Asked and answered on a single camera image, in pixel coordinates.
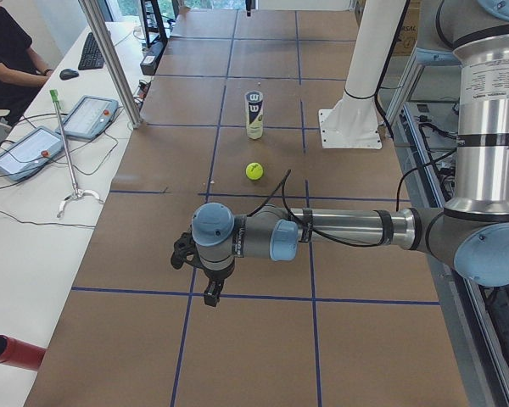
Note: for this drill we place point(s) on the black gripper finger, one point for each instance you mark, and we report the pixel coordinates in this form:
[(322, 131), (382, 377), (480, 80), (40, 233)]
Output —
[(212, 294)]

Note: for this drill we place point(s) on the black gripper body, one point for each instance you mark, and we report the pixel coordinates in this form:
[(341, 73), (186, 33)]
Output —
[(215, 275)]

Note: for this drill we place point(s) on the yellow tennis ball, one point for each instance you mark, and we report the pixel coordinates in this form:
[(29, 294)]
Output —
[(254, 171)]

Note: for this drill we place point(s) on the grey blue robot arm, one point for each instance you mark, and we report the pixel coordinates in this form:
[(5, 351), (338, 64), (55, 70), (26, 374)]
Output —
[(470, 233)]

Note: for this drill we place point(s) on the clear tennis ball can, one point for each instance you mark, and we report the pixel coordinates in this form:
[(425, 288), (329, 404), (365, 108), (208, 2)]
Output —
[(254, 114)]

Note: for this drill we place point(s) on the far teach pendant tablet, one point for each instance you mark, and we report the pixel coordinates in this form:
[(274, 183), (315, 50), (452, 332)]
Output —
[(89, 117)]

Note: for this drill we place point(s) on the teach pendant tablet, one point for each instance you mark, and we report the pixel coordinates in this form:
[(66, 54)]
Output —
[(30, 154), (89, 117)]

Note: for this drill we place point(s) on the red cylinder tube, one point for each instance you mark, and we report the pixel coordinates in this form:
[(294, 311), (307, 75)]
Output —
[(17, 353)]

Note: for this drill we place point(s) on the near teach pendant tablet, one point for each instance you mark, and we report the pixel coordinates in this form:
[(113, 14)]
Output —
[(30, 154)]

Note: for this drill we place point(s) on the metal reacher grabber tool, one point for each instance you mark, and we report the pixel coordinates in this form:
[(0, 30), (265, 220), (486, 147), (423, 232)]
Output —
[(77, 193)]

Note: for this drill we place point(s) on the black keyboard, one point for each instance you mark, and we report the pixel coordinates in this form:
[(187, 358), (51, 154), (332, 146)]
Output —
[(91, 56)]

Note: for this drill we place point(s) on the black computer mouse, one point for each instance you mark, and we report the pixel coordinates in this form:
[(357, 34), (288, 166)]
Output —
[(68, 74)]

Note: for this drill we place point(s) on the person in black shirt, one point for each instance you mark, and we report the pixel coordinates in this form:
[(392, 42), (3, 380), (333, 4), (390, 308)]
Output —
[(23, 72)]

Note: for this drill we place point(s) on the cardboard box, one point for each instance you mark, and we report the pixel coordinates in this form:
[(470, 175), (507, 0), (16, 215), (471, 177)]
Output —
[(405, 29)]

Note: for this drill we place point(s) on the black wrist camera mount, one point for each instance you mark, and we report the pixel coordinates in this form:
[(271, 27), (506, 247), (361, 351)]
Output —
[(185, 252)]

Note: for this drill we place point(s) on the white camera stand post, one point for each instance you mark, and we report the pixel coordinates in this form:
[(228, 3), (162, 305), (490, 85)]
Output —
[(353, 123)]

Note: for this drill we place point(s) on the aluminium frame post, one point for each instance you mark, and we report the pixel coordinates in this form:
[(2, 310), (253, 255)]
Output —
[(99, 29)]

